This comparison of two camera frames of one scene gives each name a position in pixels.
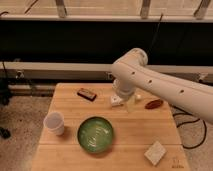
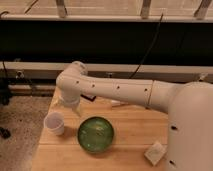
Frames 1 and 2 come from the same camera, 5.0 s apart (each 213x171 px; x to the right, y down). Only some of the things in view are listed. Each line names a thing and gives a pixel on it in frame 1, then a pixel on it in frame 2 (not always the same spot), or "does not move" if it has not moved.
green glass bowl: (95, 134) does not move
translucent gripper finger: (130, 104) to (77, 108)
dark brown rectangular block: (87, 94) does not move
